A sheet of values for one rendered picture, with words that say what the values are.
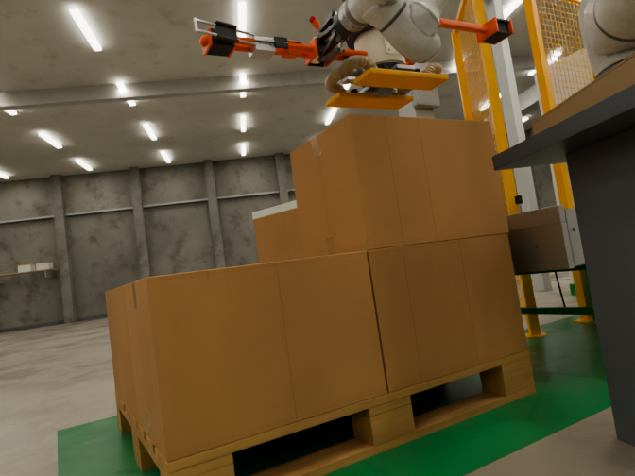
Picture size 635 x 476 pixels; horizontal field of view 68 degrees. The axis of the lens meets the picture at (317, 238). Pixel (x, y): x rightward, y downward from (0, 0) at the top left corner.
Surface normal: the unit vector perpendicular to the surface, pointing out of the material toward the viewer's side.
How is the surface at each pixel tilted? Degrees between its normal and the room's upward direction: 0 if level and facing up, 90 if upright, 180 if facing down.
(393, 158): 90
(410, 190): 90
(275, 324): 90
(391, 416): 90
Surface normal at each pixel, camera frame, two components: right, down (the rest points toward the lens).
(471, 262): 0.48, -0.13
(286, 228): -0.65, 0.04
